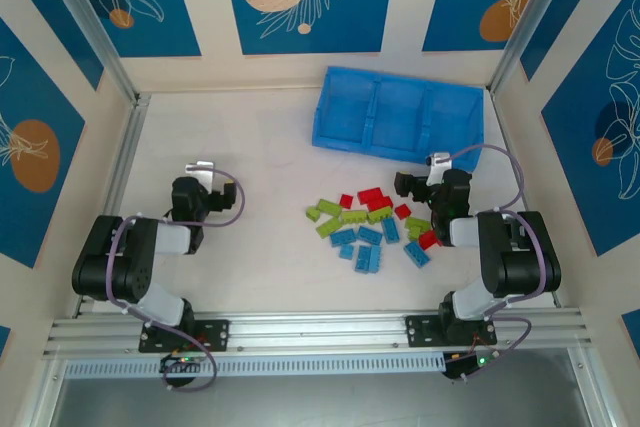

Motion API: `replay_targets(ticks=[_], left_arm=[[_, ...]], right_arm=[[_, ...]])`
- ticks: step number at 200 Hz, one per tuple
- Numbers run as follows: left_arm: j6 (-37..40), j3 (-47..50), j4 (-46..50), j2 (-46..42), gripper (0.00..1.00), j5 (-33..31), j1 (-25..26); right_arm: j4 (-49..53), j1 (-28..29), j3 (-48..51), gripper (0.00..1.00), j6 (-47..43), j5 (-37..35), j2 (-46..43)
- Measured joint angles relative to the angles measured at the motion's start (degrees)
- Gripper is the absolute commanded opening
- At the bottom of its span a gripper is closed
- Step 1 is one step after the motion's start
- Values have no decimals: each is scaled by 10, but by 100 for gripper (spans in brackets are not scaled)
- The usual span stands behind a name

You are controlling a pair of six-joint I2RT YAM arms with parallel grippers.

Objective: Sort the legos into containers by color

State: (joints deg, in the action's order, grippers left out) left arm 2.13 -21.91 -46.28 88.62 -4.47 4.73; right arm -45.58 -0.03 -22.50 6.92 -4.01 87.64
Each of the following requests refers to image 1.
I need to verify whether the blue three-compartment plastic bin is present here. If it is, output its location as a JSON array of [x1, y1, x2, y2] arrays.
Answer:
[[310, 64, 485, 174]]

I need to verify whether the black controller board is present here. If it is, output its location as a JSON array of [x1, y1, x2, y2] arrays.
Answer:
[[159, 352, 206, 378], [443, 351, 494, 381]]

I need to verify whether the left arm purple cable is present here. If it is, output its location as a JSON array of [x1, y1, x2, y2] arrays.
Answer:
[[106, 175, 246, 393]]

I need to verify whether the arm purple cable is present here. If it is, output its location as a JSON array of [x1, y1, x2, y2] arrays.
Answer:
[[106, 175, 246, 393], [447, 144, 549, 383]]

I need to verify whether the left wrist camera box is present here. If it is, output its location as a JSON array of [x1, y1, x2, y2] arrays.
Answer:
[[183, 160, 217, 193]]

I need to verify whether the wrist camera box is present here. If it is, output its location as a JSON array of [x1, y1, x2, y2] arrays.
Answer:
[[183, 160, 217, 193], [426, 151, 454, 187]]

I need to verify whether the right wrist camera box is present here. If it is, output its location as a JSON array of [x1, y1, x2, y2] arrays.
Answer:
[[426, 151, 454, 187]]

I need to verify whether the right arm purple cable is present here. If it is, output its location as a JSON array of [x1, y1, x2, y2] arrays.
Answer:
[[447, 144, 549, 383]]

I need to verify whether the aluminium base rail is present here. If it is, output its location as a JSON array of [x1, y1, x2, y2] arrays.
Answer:
[[42, 309, 594, 361]]

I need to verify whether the grey slotted cable duct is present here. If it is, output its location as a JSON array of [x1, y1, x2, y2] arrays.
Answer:
[[63, 352, 447, 379]]

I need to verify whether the aluminium frame post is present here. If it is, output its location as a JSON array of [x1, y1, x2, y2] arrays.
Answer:
[[37, 0, 151, 106], [488, 0, 576, 96]]

